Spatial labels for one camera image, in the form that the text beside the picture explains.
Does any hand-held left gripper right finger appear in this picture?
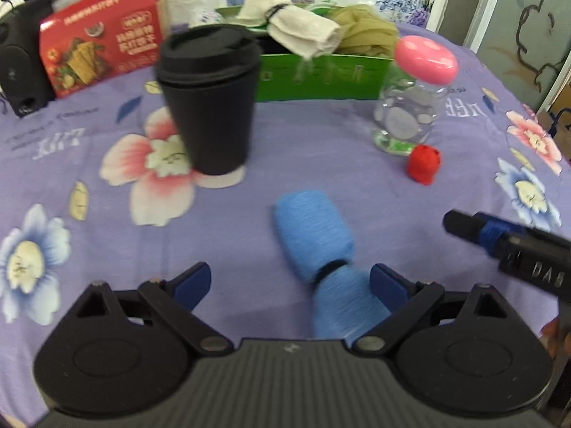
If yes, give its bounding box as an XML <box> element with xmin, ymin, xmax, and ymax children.
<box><xmin>352</xmin><ymin>264</ymin><xmax>510</xmax><ymax>353</ymax></box>

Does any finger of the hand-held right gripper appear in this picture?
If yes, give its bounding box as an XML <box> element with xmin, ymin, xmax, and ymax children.
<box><xmin>443</xmin><ymin>209</ymin><xmax>531</xmax><ymax>258</ymax></box>

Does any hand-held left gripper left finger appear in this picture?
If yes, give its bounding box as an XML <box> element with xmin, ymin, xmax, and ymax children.
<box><xmin>76</xmin><ymin>262</ymin><xmax>235</xmax><ymax>357</ymax></box>

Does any blue towel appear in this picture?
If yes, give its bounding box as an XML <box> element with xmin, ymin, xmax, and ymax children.
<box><xmin>273</xmin><ymin>190</ymin><xmax>394</xmax><ymax>338</ymax></box>

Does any green cardboard box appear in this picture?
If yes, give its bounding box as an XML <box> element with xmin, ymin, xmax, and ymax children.
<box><xmin>215</xmin><ymin>2</ymin><xmax>395</xmax><ymax>103</ymax></box>

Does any white towel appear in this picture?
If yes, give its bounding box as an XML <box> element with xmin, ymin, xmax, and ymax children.
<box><xmin>236</xmin><ymin>0</ymin><xmax>342</xmax><ymax>60</ymax></box>

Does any person's right hand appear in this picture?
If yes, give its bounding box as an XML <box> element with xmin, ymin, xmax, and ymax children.
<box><xmin>541</xmin><ymin>314</ymin><xmax>571</xmax><ymax>362</ymax></box>

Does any red knitted piece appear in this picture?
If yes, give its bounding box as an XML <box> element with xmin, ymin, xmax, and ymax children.
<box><xmin>405</xmin><ymin>144</ymin><xmax>443</xmax><ymax>185</ymax></box>

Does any clear bottle with pink cap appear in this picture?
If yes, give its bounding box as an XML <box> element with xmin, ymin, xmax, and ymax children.
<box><xmin>372</xmin><ymin>36</ymin><xmax>460</xmax><ymax>157</ymax></box>

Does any purple floral bedsheet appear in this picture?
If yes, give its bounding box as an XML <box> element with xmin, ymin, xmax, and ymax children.
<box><xmin>0</xmin><ymin>22</ymin><xmax>571</xmax><ymax>428</ymax></box>

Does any black lidded cup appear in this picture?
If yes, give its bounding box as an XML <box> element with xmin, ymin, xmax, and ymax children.
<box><xmin>154</xmin><ymin>26</ymin><xmax>263</xmax><ymax>177</ymax></box>

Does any glass door with cartoon drawing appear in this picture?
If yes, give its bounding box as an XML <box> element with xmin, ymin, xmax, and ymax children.
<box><xmin>439</xmin><ymin>0</ymin><xmax>571</xmax><ymax>114</ymax></box>

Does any olive green cloth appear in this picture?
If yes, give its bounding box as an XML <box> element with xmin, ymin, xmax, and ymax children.
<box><xmin>329</xmin><ymin>4</ymin><xmax>401</xmax><ymax>60</ymax></box>

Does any red printed carton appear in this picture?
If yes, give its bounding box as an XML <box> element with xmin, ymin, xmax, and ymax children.
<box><xmin>39</xmin><ymin>0</ymin><xmax>164</xmax><ymax>100</ymax></box>

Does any black portable speaker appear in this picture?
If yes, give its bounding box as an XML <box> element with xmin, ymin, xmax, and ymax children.
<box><xmin>0</xmin><ymin>0</ymin><xmax>57</xmax><ymax>119</ymax></box>

